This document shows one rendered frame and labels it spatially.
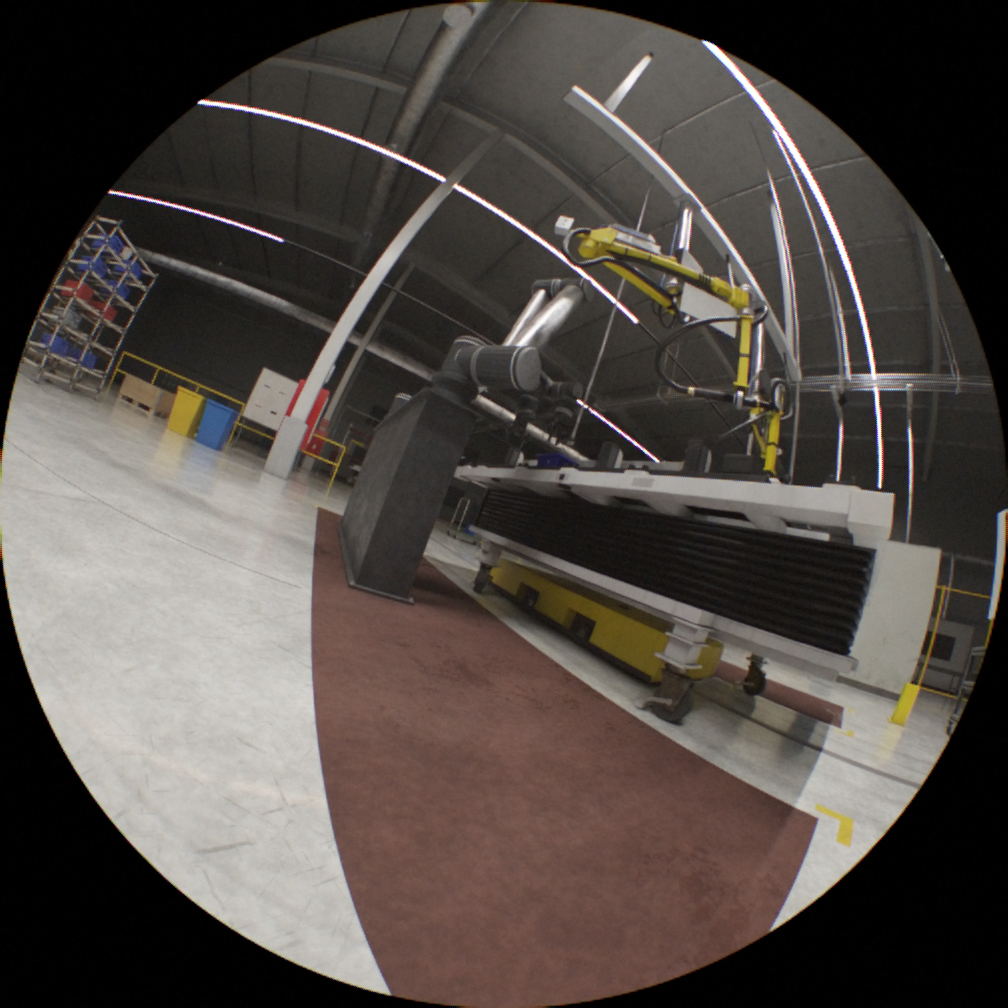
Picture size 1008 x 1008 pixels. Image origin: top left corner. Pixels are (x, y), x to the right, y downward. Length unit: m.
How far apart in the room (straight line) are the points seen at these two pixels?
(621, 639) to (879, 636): 4.72
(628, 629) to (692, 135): 10.12
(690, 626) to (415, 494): 1.20
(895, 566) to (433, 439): 5.93
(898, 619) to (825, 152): 9.22
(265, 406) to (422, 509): 7.59
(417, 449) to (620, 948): 1.59
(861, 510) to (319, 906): 1.23
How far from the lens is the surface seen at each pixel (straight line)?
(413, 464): 1.51
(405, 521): 1.52
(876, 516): 1.05
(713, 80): 9.99
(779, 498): 1.11
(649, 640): 1.72
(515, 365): 1.48
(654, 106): 10.25
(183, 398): 6.30
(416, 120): 9.30
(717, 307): 2.10
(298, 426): 5.66
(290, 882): 0.49
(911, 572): 6.09
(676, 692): 1.36
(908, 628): 6.00
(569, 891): 0.59
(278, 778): 0.59
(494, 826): 0.63
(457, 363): 1.68
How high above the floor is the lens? 0.44
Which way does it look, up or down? 5 degrees up
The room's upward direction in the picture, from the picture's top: 21 degrees clockwise
